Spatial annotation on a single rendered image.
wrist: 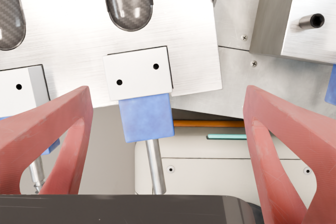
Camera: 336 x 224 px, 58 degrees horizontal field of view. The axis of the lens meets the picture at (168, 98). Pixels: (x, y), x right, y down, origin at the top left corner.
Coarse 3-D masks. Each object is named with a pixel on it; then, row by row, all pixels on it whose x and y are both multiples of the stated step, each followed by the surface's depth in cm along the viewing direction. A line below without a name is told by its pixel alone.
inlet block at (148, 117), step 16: (160, 48) 23; (112, 64) 23; (128, 64) 23; (144, 64) 23; (160, 64) 23; (112, 80) 24; (128, 80) 24; (144, 80) 24; (160, 80) 24; (112, 96) 24; (128, 96) 24; (144, 96) 25; (160, 96) 25; (128, 112) 25; (144, 112) 25; (160, 112) 25; (128, 128) 26; (144, 128) 26; (160, 128) 26; (160, 160) 27; (160, 176) 27; (160, 192) 27
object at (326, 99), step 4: (332, 68) 24; (332, 72) 24; (332, 76) 24; (332, 80) 24; (328, 84) 24; (332, 84) 23; (328, 88) 24; (332, 88) 23; (328, 92) 24; (332, 92) 23; (328, 96) 24; (332, 96) 23; (324, 100) 24; (328, 100) 24; (332, 100) 23; (332, 104) 23
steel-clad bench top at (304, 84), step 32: (224, 0) 30; (256, 0) 30; (224, 32) 31; (224, 64) 32; (256, 64) 32; (288, 64) 32; (320, 64) 32; (192, 96) 32; (224, 96) 32; (288, 96) 32; (320, 96) 32
